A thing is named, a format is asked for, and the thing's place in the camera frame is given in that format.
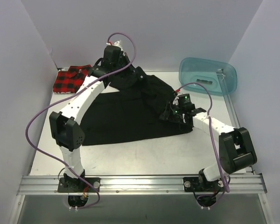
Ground black long sleeve shirt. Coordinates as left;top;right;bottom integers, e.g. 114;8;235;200
80;75;193;146

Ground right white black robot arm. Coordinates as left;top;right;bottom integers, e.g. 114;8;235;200
160;94;258;191

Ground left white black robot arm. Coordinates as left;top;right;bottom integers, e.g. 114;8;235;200
49;41;146;192

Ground red black plaid folded shirt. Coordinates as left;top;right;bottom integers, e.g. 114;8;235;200
53;65;91;94

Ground teal plastic bin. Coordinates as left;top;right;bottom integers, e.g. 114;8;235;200
179;57;238;96

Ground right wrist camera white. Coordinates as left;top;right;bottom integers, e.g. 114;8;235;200
172;90;180;105

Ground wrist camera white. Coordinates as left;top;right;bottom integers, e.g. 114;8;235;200
172;90;180;105
106;40;124;51

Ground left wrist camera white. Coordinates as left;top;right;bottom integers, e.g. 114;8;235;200
106;40;124;51

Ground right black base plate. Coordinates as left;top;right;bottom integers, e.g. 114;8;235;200
183;176;221;193

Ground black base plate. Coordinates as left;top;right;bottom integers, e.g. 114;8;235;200
57;177;101;193
183;176;221;193

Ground aluminium front rail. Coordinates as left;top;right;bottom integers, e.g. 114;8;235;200
18;173;267;195

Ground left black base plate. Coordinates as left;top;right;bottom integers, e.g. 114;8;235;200
57;177;101;193

